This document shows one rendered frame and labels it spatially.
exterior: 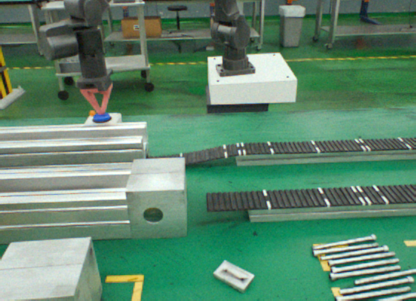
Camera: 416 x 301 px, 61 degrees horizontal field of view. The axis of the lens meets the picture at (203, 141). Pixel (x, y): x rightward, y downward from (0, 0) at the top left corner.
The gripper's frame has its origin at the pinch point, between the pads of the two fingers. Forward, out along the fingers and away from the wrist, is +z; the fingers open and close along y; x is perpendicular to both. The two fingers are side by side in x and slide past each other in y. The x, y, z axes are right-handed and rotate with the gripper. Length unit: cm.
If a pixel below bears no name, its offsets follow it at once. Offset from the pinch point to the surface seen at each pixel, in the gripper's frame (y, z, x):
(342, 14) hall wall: -730, 83, 352
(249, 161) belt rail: 15.0, 7.3, 34.6
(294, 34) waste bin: -457, 70, 174
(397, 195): 33, 5, 58
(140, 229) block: 37.0, 6.0, 13.7
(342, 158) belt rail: 15, 8, 55
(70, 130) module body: 10.9, -0.1, -4.1
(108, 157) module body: 18.1, 3.2, 5.1
